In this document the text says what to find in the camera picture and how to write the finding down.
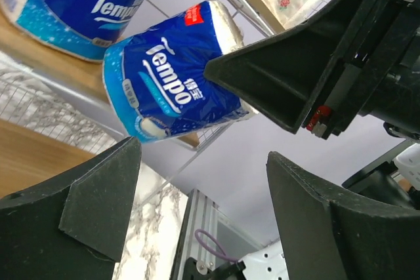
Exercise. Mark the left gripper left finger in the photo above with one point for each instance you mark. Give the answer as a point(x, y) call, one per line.
point(73, 225)

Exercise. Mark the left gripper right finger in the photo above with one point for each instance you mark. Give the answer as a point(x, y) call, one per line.
point(328, 232)

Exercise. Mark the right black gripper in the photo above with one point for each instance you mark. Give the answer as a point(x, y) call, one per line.
point(354, 57)

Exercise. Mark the blue Tempo tissue roll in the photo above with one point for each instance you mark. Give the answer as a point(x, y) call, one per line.
point(81, 28)

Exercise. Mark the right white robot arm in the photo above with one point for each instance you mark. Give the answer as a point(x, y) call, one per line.
point(376, 181)

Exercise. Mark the bottom wooden shelf board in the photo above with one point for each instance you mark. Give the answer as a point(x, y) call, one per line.
point(28, 158)

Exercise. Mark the white wire shelf rack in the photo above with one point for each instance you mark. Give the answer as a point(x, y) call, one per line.
point(155, 79)

